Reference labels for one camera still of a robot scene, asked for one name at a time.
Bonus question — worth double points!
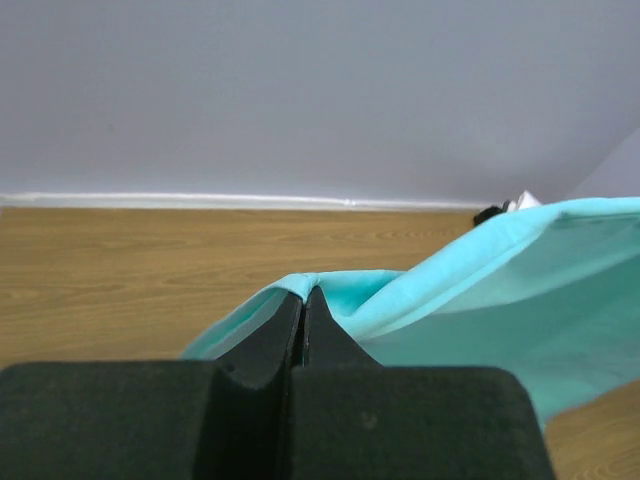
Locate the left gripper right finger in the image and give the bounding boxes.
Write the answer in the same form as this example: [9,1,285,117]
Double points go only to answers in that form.
[287,289,555,479]

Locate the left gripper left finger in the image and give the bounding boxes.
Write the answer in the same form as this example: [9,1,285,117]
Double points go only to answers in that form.
[1,294,303,479]

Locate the teal t-shirt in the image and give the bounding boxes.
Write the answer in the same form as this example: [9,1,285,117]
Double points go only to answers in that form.
[184,197,639,421]

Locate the white black folded t-shirt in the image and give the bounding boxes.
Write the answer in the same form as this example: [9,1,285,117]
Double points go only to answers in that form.
[473,191,542,227]

